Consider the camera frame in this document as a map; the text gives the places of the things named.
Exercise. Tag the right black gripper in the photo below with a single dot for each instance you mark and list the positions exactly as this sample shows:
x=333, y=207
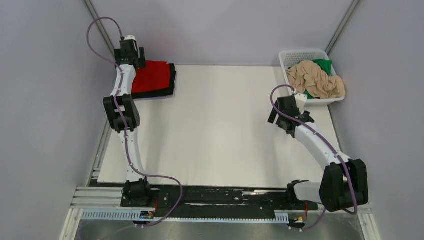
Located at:
x=272, y=117

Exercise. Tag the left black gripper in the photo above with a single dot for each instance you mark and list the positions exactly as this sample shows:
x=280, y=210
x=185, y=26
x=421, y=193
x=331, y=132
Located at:
x=141, y=61

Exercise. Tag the red t-shirt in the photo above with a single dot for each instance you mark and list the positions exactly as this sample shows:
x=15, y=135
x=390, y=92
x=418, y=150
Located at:
x=155, y=76

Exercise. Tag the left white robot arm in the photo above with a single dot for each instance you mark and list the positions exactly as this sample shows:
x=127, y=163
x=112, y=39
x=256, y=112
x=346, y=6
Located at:
x=124, y=118

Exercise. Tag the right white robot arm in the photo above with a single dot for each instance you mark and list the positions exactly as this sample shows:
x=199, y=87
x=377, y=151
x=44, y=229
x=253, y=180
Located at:
x=344, y=184

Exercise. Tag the folded black t-shirt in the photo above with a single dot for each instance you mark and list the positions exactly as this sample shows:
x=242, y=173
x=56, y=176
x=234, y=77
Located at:
x=160, y=93

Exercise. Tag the beige t-shirt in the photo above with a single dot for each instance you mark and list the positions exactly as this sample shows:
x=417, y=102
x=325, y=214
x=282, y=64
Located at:
x=295, y=80

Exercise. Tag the white plastic laundry basket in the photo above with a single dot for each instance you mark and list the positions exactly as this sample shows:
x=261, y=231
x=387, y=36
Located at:
x=289, y=58

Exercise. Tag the green t-shirt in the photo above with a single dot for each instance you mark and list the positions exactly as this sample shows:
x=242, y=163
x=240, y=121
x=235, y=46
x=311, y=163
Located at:
x=316, y=76

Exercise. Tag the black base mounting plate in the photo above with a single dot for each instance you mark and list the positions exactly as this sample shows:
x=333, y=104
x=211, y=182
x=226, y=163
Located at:
x=223, y=201

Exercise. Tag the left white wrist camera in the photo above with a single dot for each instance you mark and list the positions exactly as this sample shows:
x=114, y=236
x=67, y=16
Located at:
x=130, y=38

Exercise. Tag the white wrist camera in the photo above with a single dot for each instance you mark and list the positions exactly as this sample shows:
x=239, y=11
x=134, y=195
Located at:
x=130, y=38
x=301, y=100

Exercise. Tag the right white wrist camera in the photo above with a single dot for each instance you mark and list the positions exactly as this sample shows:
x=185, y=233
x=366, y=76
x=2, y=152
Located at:
x=301, y=100

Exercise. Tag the left aluminium frame post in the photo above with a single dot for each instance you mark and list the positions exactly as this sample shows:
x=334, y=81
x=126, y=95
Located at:
x=96, y=22

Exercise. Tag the aluminium frame post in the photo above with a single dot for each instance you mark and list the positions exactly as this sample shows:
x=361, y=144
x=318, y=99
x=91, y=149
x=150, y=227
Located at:
x=351, y=10
x=96, y=22

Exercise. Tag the right aluminium frame post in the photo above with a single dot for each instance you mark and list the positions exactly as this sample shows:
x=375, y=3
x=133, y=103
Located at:
x=351, y=10

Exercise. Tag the white slotted cable duct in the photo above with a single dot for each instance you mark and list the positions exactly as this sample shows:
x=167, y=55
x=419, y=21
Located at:
x=278, y=217

